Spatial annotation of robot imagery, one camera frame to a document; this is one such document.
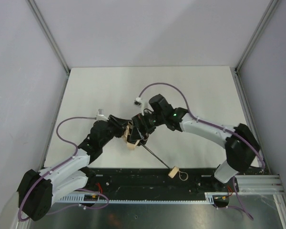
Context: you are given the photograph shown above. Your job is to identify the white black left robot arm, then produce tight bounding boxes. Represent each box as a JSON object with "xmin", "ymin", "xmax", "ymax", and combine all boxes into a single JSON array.
[{"xmin": 17, "ymin": 115, "xmax": 129, "ymax": 222}]

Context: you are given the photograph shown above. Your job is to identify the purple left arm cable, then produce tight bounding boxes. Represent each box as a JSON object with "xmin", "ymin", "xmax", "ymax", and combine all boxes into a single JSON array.
[{"xmin": 17, "ymin": 115, "xmax": 110, "ymax": 221}]

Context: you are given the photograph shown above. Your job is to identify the aluminium corner post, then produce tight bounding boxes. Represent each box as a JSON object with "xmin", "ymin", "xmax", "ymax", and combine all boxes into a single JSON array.
[
  {"xmin": 26, "ymin": 0, "xmax": 71, "ymax": 73},
  {"xmin": 235, "ymin": 0, "xmax": 281, "ymax": 74}
]

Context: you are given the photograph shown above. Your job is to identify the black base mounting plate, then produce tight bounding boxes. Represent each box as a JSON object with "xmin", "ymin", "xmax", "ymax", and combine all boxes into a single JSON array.
[{"xmin": 83, "ymin": 168, "xmax": 239, "ymax": 200}]

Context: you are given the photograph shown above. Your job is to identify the grey slotted cable duct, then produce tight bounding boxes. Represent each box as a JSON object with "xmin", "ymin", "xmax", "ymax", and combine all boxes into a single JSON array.
[{"xmin": 58, "ymin": 192, "xmax": 230, "ymax": 205}]

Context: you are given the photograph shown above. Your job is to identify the right aluminium corner post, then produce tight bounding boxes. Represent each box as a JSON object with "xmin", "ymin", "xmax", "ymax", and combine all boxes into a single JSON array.
[{"xmin": 235, "ymin": 0, "xmax": 281, "ymax": 74}]

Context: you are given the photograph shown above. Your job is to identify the beige folding umbrella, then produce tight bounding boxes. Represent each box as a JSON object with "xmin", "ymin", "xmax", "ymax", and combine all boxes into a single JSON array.
[{"xmin": 122, "ymin": 121, "xmax": 189, "ymax": 181}]

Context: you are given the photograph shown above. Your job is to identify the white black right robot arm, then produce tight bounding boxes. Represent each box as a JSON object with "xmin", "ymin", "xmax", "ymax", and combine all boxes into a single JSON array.
[{"xmin": 129, "ymin": 94, "xmax": 260, "ymax": 184}]

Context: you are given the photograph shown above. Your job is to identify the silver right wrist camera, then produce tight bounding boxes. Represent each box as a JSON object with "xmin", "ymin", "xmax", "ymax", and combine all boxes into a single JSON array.
[{"xmin": 133, "ymin": 97, "xmax": 146, "ymax": 113}]

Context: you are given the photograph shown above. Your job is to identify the left aluminium corner post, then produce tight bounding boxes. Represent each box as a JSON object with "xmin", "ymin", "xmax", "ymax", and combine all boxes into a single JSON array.
[{"xmin": 26, "ymin": 0, "xmax": 71, "ymax": 73}]

